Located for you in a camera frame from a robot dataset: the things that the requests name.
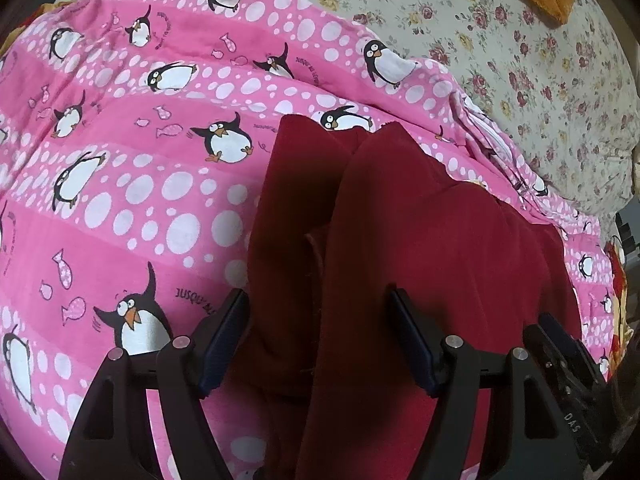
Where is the yellow orange cloth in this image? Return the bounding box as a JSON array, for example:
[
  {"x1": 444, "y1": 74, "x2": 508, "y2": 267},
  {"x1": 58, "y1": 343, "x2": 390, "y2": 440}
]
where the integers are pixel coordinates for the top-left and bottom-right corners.
[{"x1": 0, "y1": 2, "x2": 71, "y2": 56}]

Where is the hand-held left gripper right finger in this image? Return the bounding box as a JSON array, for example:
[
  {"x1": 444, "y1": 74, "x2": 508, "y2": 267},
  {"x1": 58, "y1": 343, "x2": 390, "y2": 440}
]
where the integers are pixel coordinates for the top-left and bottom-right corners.
[{"x1": 386, "y1": 286, "x2": 586, "y2": 480}]

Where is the floral bed sheet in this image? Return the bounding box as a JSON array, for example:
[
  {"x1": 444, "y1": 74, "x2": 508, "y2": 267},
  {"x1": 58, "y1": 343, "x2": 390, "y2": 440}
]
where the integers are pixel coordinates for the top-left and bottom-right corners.
[{"x1": 60, "y1": 0, "x2": 640, "y2": 236}]

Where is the dark red garment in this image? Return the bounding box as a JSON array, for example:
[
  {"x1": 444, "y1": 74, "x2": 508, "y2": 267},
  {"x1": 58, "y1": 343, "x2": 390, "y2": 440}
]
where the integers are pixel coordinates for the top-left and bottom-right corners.
[{"x1": 220, "y1": 114, "x2": 583, "y2": 480}]

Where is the red yellow printed cloth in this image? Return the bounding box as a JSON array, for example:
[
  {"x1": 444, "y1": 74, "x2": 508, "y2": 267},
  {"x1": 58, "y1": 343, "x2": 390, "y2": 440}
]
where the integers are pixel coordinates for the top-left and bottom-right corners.
[{"x1": 602, "y1": 240, "x2": 634, "y2": 381}]

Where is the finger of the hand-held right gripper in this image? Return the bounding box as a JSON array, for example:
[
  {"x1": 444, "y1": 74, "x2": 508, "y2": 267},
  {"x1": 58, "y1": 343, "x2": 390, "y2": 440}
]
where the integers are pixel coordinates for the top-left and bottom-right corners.
[{"x1": 524, "y1": 311, "x2": 608, "y2": 402}]

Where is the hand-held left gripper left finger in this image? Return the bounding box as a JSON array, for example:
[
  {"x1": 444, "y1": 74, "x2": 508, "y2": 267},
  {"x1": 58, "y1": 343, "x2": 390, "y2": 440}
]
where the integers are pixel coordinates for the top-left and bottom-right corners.
[{"x1": 59, "y1": 287, "x2": 251, "y2": 480}]

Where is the dark grey object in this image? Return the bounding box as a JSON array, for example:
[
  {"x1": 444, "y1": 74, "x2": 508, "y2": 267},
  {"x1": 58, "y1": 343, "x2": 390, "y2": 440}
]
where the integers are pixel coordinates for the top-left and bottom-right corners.
[{"x1": 617, "y1": 212, "x2": 640, "y2": 263}]

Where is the pink penguin print blanket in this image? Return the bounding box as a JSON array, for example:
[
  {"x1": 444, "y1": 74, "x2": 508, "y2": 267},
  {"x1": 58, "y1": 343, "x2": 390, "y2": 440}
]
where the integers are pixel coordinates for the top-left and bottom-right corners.
[{"x1": 0, "y1": 0, "x2": 618, "y2": 480}]

